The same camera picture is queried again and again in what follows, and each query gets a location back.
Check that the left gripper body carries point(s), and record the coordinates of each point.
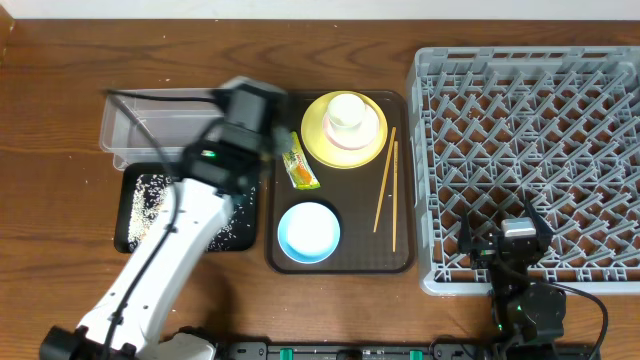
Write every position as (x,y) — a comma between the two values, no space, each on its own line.
(281,144)

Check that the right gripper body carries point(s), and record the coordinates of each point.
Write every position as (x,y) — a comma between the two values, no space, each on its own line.
(500,245)

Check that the light blue bowl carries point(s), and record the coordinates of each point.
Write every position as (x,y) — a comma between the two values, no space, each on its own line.
(308,233)

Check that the grey dishwasher rack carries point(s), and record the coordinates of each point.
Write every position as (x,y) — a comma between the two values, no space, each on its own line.
(495,128)

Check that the brown serving tray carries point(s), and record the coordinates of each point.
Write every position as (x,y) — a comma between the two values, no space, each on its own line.
(353,195)

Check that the black waste tray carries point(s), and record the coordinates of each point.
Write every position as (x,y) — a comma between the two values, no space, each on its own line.
(125,210)

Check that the spilled rice pile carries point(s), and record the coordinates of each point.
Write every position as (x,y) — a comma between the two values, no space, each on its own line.
(145,205)

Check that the left wooden chopstick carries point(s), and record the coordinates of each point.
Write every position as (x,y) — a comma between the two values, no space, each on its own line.
(384,179)

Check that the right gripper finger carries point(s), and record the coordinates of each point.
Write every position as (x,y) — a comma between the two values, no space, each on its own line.
(465,237)
(543,231)

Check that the white cup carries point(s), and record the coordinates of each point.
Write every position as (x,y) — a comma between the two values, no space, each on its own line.
(346,111)

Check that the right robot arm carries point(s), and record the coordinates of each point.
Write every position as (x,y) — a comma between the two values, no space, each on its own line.
(528,313)

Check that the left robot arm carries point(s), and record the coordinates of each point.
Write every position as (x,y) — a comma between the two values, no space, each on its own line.
(213,170)

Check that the green snack wrapper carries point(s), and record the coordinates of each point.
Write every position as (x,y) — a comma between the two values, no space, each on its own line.
(297,167)

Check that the pink bowl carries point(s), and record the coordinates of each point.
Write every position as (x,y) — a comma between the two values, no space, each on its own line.
(356,137)

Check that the clear plastic bin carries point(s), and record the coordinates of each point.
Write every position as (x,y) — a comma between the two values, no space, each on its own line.
(173,124)

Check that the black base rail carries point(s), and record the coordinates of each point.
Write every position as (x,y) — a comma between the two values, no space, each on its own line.
(439,349)

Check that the yellow plate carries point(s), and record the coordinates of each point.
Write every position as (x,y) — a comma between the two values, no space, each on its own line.
(316,143)

